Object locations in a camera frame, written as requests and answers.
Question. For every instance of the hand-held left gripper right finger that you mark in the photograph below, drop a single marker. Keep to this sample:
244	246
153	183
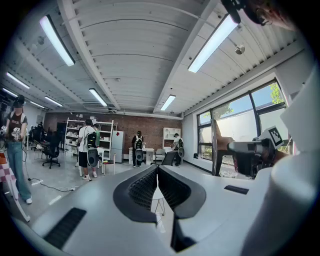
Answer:
212	212

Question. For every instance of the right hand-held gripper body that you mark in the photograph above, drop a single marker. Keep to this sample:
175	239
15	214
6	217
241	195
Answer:
273	136

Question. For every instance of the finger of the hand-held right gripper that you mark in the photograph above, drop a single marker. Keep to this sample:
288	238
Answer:
241	146

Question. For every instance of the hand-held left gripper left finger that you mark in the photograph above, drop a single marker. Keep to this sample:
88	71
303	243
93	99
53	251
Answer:
100	212

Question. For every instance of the brown wooden chair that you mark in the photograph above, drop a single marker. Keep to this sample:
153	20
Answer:
222	140

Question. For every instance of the large black-framed window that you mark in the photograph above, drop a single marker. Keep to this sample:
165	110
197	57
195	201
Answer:
240	120

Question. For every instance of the yellow cloth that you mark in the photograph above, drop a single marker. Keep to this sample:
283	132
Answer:
108	162

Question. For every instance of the light wooden chair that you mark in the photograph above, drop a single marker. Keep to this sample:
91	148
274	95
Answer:
114	162

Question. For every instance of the black backpack with grey shell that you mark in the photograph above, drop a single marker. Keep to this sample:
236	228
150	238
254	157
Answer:
92	155
181	151
139	155

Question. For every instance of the white fridge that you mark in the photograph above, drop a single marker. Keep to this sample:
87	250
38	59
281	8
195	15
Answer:
117	147

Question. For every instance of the white power strip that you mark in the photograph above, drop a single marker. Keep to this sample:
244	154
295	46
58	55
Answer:
37	182

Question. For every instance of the white hutch cabinet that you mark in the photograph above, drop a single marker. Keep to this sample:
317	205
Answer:
167	140

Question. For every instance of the white desk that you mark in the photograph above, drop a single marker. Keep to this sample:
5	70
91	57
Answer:
149	152

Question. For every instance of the black office swivel chair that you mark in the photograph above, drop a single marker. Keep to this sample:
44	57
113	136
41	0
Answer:
53	150

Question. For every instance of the grey-green armchair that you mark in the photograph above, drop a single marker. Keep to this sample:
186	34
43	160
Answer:
160	152

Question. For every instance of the white open shelf unit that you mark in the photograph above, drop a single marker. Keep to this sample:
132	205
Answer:
67	135

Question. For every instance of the long ceiling light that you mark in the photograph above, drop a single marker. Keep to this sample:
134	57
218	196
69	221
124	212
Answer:
168	102
53	101
98	97
212	43
37	104
10	92
17	80
56	40

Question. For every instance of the round ceiling fixture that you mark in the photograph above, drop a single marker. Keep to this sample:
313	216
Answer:
41	40
240	49

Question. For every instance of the checkered tablecloth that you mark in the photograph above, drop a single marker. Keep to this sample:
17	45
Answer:
7	175

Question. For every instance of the black chair with chrome frame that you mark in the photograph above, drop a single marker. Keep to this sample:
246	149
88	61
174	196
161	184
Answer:
168	157

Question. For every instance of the white table frame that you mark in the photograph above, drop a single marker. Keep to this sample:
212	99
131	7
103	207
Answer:
15	192

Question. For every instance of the black head-worn camera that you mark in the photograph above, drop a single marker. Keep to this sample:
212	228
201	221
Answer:
233	10

